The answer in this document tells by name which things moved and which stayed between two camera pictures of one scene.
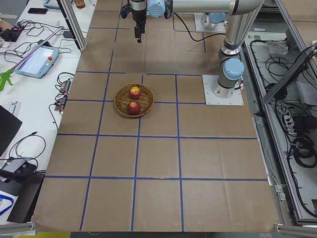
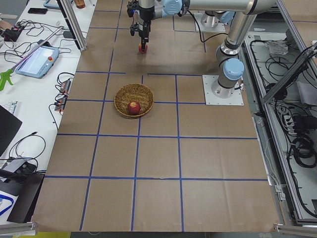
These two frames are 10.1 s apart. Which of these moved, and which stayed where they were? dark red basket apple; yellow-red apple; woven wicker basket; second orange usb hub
Moved: yellow-red apple
Stayed: dark red basket apple; woven wicker basket; second orange usb hub
